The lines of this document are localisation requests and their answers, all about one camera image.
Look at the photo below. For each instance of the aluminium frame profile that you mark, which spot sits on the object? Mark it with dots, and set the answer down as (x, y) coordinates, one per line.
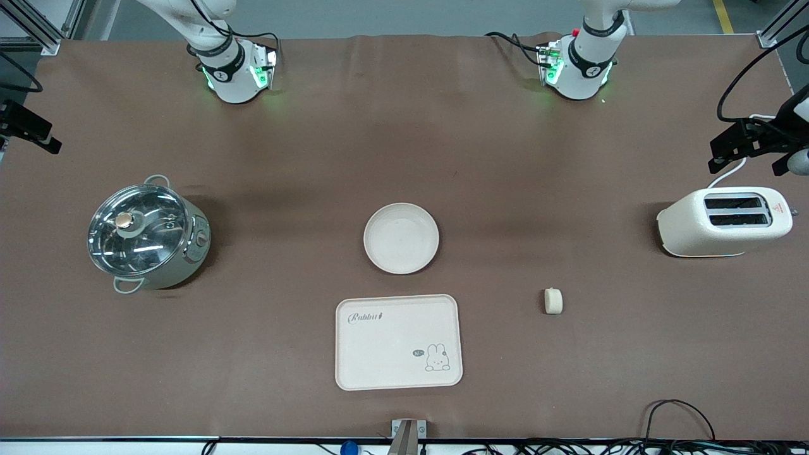
(28, 25)
(780, 22)

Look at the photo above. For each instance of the cream two-slot toaster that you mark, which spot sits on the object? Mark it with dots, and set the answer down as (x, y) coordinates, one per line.
(708, 230)

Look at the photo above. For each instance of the small white bun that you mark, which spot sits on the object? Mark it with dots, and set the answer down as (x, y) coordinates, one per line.
(553, 301)

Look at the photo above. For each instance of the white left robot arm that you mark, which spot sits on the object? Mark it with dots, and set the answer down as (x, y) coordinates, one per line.
(584, 69)

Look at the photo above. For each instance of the glass pot lid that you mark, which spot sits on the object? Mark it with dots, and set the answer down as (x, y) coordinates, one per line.
(136, 230)

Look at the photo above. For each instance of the cream rabbit print tray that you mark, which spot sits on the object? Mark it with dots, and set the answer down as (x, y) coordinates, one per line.
(398, 344)

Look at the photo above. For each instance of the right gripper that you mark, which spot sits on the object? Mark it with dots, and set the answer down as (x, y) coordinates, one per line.
(14, 117)

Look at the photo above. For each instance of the blue round knob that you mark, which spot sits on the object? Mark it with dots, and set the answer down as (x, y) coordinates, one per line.
(349, 448)

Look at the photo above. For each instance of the grey metal camera bracket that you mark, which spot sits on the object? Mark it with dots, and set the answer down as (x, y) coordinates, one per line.
(407, 436)

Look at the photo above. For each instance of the brown table mat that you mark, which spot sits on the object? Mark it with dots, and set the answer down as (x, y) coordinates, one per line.
(404, 145)

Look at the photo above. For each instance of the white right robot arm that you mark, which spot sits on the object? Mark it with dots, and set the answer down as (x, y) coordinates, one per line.
(231, 76)

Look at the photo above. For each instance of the round cream plate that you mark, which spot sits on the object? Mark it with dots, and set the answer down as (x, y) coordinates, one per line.
(401, 238)

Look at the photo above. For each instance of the steel electric cooking pot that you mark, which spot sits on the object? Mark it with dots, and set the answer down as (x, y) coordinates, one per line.
(189, 259)

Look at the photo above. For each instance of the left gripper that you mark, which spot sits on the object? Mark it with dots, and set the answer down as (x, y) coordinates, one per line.
(770, 140)

